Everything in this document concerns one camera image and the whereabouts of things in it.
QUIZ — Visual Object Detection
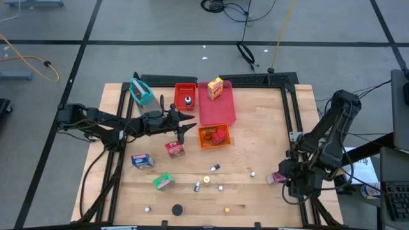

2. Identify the teal-rimmed mesh strainer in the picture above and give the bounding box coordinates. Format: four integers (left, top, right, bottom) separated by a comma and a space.
130, 78, 162, 118

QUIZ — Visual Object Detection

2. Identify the red small box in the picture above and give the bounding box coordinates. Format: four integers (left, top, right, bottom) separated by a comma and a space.
212, 129, 227, 144

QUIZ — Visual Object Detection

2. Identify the grey-blue floor bar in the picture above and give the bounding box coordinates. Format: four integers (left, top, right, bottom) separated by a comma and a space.
4, 0, 65, 8
0, 70, 34, 81

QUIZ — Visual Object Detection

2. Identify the red mesh plastic basket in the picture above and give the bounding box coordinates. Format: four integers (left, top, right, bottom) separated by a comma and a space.
174, 82, 197, 111

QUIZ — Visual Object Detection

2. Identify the coiled black floor cable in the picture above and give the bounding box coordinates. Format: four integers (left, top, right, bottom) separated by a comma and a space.
200, 0, 277, 23

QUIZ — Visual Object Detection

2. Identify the yellow floor cable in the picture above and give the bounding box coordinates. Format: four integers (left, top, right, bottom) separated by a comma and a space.
0, 33, 61, 82
270, 0, 297, 73

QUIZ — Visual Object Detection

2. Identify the blue snack box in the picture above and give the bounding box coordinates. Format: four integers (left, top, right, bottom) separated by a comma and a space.
131, 153, 155, 169

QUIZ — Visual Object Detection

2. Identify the pink plastic tray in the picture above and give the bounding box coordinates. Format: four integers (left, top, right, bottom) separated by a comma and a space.
197, 80, 238, 127

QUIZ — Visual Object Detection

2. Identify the yellow pops cereal box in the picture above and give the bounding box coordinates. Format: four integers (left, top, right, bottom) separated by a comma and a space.
207, 77, 224, 102

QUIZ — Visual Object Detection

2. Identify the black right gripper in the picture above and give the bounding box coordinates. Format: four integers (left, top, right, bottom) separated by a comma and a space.
278, 158, 322, 197

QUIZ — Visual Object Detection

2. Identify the short black ridged panel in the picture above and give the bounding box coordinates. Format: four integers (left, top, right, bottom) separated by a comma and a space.
140, 74, 198, 85

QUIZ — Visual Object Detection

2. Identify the black keyboard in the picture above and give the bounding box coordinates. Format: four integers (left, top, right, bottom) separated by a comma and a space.
384, 181, 409, 222

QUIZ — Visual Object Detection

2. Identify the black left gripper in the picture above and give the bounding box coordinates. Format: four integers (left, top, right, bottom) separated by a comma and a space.
145, 103, 198, 145

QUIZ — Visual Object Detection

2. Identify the red snack box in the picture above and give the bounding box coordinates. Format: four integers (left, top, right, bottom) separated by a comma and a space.
164, 141, 186, 159

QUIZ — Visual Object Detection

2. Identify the grey monitor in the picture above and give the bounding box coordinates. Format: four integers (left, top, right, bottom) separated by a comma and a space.
390, 68, 409, 151

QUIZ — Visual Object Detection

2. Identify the long black perforated panel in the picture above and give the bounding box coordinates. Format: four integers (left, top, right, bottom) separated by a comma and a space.
218, 72, 300, 87

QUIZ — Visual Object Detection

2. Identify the pink snack box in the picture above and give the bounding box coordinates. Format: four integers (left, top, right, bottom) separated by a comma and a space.
266, 171, 288, 186

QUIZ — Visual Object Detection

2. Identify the black caster foot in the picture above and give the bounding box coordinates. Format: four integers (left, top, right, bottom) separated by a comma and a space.
0, 98, 13, 116

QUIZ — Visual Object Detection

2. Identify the black looped floor cable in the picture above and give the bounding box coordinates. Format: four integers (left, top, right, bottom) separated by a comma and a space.
236, 0, 257, 72

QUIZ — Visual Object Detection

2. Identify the green snack box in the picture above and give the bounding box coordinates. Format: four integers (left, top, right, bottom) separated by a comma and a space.
152, 172, 175, 191

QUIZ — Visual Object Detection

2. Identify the orange plastic basket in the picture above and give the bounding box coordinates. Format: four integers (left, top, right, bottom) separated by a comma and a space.
197, 123, 232, 150

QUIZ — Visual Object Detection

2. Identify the white paper sheet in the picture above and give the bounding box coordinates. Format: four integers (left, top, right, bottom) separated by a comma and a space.
341, 146, 380, 185

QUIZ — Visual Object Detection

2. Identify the brown snack wrapper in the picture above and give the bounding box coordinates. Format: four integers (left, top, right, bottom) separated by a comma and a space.
200, 126, 214, 143

